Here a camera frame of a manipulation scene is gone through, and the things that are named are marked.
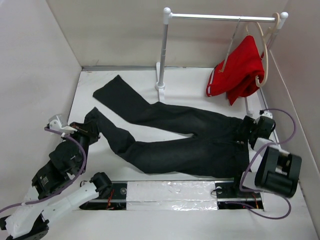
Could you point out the grey metal trouser hanger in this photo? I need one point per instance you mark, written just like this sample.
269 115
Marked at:
230 46

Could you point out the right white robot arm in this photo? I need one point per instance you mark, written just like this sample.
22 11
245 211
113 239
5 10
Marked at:
273 169

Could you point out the white and silver clothes rack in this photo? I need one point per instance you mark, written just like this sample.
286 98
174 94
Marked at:
265 23

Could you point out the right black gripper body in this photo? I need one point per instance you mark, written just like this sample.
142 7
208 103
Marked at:
250 124

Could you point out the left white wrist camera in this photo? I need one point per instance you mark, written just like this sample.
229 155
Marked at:
58 123

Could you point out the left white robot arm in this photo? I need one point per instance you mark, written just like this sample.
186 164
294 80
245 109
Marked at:
32 218

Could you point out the black denim trousers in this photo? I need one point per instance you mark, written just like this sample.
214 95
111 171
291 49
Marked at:
213 146

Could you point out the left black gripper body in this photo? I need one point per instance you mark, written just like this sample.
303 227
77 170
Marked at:
86 140

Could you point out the silver foil tape strip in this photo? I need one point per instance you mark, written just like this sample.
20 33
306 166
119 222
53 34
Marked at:
171 196

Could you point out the cream wooden hanger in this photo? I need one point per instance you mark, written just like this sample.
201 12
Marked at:
266 38

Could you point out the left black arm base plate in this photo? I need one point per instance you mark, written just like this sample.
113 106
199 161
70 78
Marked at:
115 201

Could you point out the red garment with white stripes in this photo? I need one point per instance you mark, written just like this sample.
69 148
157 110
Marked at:
237 77

